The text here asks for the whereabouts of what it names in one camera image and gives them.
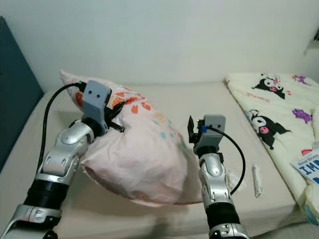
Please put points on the cream sheeted mattress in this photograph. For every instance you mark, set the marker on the cream sheeted mattress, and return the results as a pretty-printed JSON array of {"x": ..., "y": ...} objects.
[{"x": 179, "y": 99}]

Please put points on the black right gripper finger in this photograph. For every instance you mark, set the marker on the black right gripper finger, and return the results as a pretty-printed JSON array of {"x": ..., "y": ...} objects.
[
  {"x": 191, "y": 127},
  {"x": 203, "y": 123}
]

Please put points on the cream cartoon print quilt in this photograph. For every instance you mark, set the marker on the cream cartoon print quilt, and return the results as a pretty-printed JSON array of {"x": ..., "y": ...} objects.
[{"x": 286, "y": 102}]

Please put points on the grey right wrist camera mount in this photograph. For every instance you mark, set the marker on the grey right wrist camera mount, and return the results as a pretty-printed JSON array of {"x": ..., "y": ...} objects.
[{"x": 215, "y": 124}]

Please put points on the white book blue letters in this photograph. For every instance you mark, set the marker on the white book blue letters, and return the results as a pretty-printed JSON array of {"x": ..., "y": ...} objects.
[{"x": 306, "y": 167}]

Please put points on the pink dotted pillow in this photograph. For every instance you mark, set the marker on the pink dotted pillow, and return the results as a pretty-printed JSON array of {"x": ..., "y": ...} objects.
[{"x": 139, "y": 159}]

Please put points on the white crumpled tissue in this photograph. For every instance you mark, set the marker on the white crumpled tissue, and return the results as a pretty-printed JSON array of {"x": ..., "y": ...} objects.
[{"x": 234, "y": 183}]

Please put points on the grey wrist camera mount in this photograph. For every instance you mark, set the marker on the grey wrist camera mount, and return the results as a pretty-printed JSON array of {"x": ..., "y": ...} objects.
[
  {"x": 215, "y": 124},
  {"x": 97, "y": 102}
]

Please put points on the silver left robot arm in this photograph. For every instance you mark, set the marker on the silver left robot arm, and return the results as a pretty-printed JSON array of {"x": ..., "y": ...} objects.
[{"x": 65, "y": 154}]

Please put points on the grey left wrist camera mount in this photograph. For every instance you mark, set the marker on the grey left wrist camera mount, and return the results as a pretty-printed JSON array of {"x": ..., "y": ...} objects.
[{"x": 97, "y": 102}]

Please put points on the white wrapper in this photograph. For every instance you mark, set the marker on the white wrapper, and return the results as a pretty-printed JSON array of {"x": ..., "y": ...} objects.
[{"x": 257, "y": 179}]

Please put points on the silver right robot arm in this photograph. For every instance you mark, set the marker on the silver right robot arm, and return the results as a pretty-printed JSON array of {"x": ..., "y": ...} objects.
[{"x": 214, "y": 184}]

